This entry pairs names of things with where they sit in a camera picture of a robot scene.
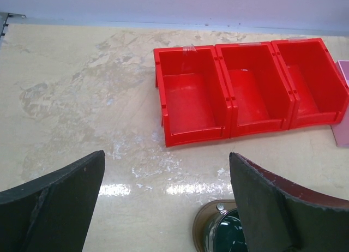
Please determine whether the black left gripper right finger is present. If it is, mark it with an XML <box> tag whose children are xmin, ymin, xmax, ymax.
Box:
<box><xmin>229</xmin><ymin>152</ymin><xmax>348</xmax><ymax>251</ymax></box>

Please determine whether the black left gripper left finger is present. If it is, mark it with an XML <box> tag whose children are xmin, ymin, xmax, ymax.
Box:
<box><xmin>1</xmin><ymin>151</ymin><xmax>105</xmax><ymax>251</ymax></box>

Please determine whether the dark green mug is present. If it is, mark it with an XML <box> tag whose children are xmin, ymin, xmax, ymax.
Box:
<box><xmin>202</xmin><ymin>208</ymin><xmax>248</xmax><ymax>252</ymax></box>

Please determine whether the oval wooden tray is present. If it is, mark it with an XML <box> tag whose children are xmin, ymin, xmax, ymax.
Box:
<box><xmin>192</xmin><ymin>199</ymin><xmax>237</xmax><ymax>251</ymax></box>

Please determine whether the pink drawer box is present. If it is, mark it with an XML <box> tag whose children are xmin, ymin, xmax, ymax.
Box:
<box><xmin>331</xmin><ymin>59</ymin><xmax>349</xmax><ymax>148</ymax></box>

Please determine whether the red bin middle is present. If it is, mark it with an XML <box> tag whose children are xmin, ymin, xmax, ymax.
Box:
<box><xmin>215</xmin><ymin>41</ymin><xmax>295</xmax><ymax>137</ymax></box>

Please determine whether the red bin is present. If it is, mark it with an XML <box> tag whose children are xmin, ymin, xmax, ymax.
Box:
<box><xmin>153</xmin><ymin>45</ymin><xmax>232</xmax><ymax>147</ymax></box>
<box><xmin>215</xmin><ymin>41</ymin><xmax>295</xmax><ymax>137</ymax></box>
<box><xmin>271</xmin><ymin>38</ymin><xmax>348</xmax><ymax>129</ymax></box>

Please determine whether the red bin right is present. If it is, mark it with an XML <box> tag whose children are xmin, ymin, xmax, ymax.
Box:
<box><xmin>271</xmin><ymin>38</ymin><xmax>348</xmax><ymax>129</ymax></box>

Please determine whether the red bin left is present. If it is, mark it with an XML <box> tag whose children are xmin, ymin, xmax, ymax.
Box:
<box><xmin>153</xmin><ymin>45</ymin><xmax>232</xmax><ymax>147</ymax></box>

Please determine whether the aluminium frame rail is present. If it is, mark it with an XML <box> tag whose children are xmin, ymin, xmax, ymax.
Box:
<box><xmin>0</xmin><ymin>12</ymin><xmax>27</xmax><ymax>44</ymax></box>

